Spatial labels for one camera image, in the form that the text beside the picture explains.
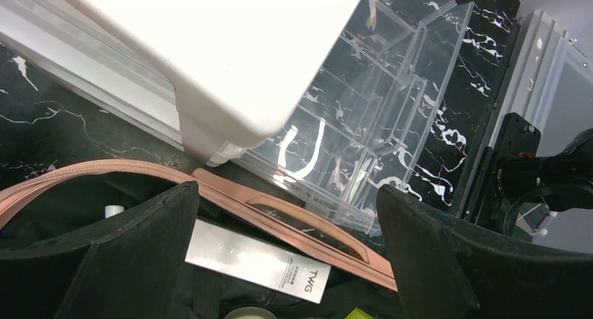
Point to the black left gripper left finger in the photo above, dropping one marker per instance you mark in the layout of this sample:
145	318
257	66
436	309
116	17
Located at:
125	266

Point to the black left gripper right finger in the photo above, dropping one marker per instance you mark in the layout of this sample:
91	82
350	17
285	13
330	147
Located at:
445	267

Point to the white pink blue spray bottle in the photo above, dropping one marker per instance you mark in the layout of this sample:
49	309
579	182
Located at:
112	210

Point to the pink hard shell suitcase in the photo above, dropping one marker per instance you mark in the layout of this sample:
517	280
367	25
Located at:
73	197

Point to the clear plastic drawer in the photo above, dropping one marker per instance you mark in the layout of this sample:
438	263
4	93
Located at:
365	117

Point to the white divided organizer box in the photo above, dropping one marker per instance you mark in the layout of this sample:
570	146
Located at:
212	78

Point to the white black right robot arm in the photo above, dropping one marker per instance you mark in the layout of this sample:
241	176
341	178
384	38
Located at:
535	159

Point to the yellow green spray bottle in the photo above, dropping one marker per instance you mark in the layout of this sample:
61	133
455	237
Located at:
358	314

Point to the aluminium base frame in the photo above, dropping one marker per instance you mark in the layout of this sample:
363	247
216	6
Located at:
545	100

